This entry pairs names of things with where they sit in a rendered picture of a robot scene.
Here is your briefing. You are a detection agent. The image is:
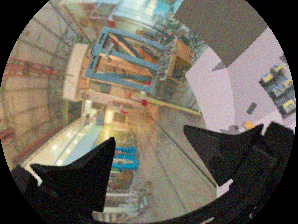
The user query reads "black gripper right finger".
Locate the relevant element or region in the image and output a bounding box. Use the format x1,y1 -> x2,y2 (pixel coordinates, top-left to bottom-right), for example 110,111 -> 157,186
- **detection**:
182,123 -> 263,186

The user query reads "grey flat panel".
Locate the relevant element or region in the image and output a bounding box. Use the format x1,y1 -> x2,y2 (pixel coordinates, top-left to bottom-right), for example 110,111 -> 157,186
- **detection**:
173,0 -> 269,68

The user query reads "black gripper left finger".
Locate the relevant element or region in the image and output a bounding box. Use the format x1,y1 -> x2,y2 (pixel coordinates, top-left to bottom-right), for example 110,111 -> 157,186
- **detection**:
31,137 -> 116,213

